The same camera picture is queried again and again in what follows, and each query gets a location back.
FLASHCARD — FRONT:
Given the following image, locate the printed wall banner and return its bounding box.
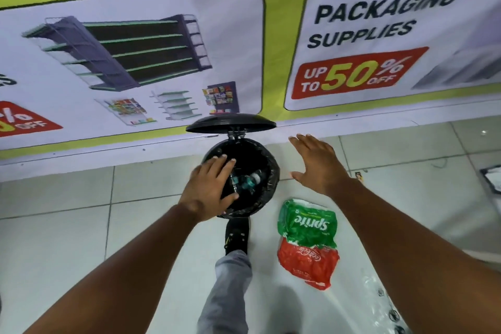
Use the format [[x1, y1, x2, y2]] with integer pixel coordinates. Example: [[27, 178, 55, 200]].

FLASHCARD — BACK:
[[0, 0, 501, 161]]

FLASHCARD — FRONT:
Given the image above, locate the red plastic wrap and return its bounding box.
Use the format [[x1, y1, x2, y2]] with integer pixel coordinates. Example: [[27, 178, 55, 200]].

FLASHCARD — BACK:
[[277, 237, 340, 291]]

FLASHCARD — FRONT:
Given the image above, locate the person's left hand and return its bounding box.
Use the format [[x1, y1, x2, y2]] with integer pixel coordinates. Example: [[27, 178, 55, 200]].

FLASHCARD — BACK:
[[178, 154, 240, 223]]

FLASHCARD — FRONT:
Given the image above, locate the clear plastic bottle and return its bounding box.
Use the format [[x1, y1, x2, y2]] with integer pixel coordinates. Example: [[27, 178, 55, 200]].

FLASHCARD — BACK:
[[231, 170, 264, 192]]

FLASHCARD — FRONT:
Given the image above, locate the black round pedal bin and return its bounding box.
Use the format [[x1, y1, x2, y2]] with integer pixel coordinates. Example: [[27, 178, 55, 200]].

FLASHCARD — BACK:
[[201, 137, 281, 219]]

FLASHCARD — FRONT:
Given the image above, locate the clear plastic wrap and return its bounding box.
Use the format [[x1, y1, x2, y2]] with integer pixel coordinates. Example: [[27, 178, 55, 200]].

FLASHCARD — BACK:
[[361, 274, 412, 334]]

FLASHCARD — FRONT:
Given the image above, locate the black round bin lid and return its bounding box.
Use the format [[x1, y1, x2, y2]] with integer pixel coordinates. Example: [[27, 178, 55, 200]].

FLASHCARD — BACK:
[[186, 113, 277, 135]]

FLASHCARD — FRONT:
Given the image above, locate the person's left forearm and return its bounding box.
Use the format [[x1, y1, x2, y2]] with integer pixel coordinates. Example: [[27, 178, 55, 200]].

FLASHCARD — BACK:
[[23, 203, 201, 334]]

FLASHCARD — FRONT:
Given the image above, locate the person's grey trouser leg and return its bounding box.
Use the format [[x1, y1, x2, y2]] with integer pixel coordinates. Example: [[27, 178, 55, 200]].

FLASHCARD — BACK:
[[197, 250, 253, 334]]

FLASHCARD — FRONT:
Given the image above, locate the person's black shoe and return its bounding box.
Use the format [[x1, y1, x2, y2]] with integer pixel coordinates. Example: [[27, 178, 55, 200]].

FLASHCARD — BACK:
[[224, 217, 251, 255]]

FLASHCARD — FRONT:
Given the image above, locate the black plastic bin liner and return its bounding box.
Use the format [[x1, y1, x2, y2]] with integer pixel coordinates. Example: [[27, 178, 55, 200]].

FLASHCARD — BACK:
[[202, 138, 281, 218]]

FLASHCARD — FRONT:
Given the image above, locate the person's right hand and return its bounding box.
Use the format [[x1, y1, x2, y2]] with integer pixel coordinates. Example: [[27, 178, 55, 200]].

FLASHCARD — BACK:
[[288, 134, 351, 196]]

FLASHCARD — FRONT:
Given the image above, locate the white plastic sheet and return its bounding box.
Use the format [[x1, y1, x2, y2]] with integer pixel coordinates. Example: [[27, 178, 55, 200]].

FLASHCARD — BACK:
[[479, 165, 501, 194]]

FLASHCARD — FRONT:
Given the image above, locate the person's right forearm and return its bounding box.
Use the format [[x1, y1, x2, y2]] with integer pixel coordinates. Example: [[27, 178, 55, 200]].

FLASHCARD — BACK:
[[329, 179, 501, 334]]

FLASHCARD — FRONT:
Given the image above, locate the green plastic wrap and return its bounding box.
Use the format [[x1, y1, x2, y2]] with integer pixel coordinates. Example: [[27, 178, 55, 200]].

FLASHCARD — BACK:
[[277, 199, 338, 249]]

